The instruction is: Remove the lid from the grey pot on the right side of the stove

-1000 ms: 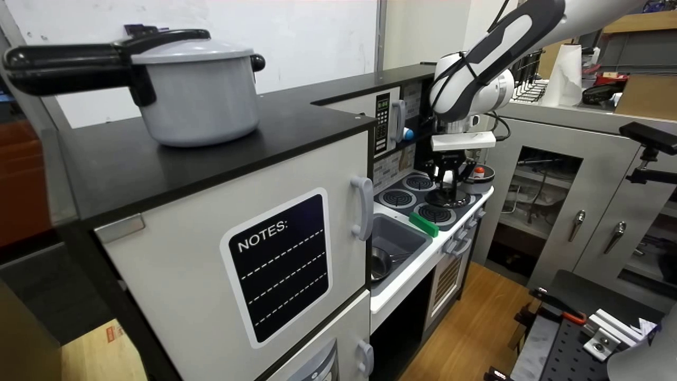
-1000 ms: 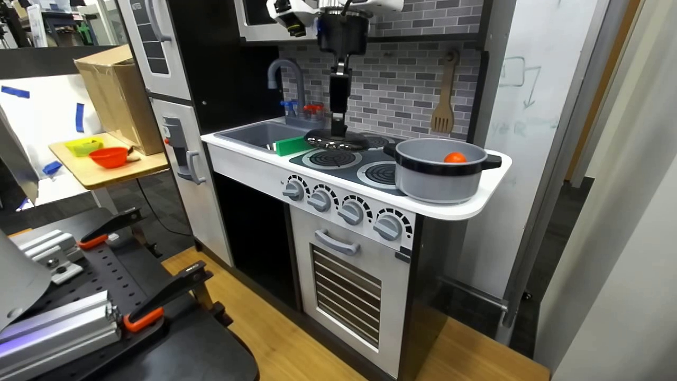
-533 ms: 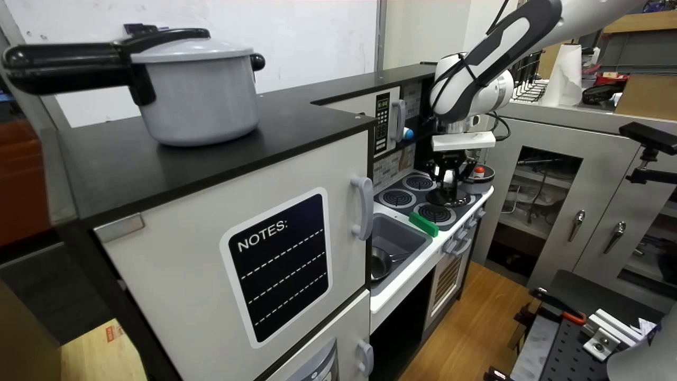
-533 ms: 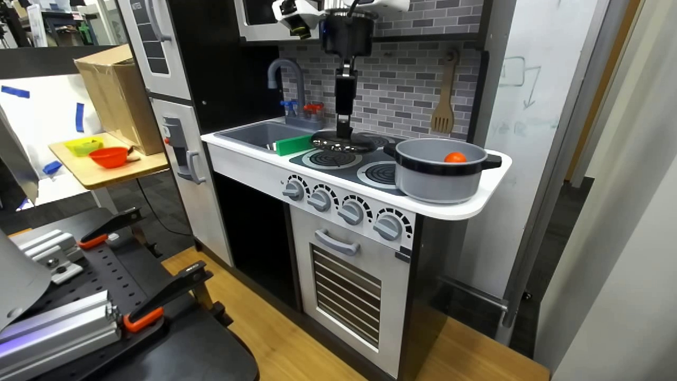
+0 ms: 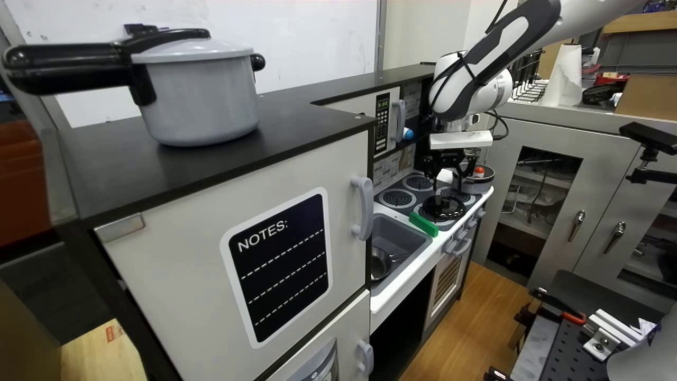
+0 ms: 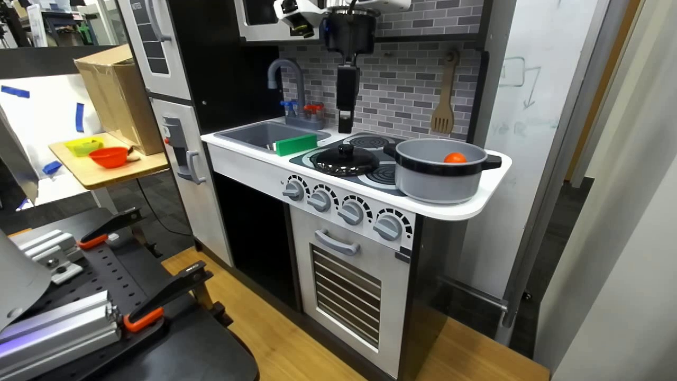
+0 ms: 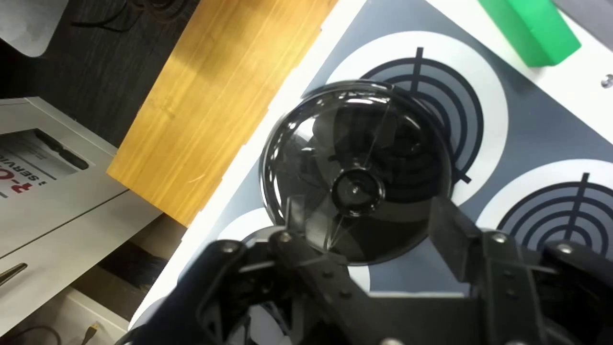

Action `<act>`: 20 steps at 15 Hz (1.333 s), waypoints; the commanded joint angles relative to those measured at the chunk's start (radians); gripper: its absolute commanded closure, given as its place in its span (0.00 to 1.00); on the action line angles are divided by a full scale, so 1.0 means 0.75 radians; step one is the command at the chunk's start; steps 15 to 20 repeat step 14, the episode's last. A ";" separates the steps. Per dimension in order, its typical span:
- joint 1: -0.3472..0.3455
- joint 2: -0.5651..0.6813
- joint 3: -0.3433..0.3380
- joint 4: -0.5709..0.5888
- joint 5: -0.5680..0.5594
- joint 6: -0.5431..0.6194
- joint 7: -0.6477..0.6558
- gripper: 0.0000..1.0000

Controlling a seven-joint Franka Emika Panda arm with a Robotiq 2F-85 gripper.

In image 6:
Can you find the black glass pot lid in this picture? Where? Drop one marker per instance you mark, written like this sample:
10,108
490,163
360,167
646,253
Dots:
344,161

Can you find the cardboard box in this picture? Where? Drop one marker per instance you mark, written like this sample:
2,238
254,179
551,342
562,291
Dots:
118,91

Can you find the red bowl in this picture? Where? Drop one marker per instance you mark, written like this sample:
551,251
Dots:
109,157

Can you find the green sponge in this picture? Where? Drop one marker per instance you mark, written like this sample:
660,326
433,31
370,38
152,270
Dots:
297,145

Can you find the white toy oven door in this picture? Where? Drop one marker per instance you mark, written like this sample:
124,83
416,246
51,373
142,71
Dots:
352,297

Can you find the grey stove knob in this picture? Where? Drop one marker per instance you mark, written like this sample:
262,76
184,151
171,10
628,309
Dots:
352,212
295,191
388,227
321,200

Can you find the black clamp orange grip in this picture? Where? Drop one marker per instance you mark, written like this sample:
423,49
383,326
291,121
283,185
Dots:
166,297
107,228

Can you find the grey metal cover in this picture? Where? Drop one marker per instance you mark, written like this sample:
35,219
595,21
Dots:
18,282

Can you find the toy microwave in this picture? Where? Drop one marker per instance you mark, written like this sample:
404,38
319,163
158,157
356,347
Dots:
257,30

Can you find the white toy kitchen unit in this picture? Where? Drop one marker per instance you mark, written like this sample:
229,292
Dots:
239,169

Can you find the yellow green bowl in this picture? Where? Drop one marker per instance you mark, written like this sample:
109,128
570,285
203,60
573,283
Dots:
83,147

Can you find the short silver profile piece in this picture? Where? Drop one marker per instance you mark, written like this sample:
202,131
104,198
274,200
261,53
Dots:
43,246

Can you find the black perforated breadboard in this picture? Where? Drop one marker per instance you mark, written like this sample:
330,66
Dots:
176,351

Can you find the grey toy pot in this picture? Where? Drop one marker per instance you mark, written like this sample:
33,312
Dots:
436,185

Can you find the wooden side table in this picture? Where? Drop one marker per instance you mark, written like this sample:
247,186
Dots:
107,172

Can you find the small orange ball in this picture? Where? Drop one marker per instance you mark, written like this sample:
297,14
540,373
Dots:
455,157

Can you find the wooden spatula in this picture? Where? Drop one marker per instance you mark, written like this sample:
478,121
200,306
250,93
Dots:
445,113

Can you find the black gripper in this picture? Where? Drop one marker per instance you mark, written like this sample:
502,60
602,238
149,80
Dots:
350,31

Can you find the grey toy sink basin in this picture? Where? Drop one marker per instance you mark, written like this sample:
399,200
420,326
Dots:
261,131

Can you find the aluminium profile bar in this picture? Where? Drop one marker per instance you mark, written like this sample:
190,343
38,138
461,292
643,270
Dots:
55,335

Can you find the large white board panel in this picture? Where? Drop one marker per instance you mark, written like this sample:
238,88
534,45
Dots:
536,139

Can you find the grey toy faucet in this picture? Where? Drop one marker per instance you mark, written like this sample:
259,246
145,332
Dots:
286,66

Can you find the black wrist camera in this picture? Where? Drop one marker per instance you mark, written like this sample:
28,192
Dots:
299,23

